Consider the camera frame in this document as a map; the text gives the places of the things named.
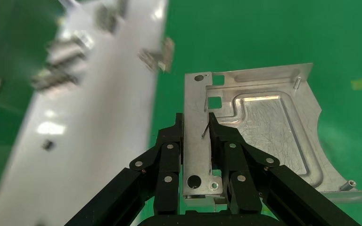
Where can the small metal brackets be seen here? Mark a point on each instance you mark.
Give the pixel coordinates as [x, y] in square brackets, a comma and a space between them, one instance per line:
[99, 124]

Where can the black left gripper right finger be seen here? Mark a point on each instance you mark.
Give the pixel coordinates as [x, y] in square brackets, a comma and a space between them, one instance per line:
[237, 162]

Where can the silver metal bracket part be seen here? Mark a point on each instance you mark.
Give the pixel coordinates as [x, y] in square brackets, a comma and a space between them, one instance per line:
[160, 57]

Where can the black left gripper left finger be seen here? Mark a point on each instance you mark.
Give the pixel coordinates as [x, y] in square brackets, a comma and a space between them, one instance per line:
[165, 162]

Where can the grey metal block part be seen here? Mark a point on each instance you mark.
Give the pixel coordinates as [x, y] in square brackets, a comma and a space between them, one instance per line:
[109, 17]

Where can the machined aluminium plate part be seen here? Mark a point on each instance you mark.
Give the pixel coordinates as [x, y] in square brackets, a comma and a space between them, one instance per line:
[262, 124]

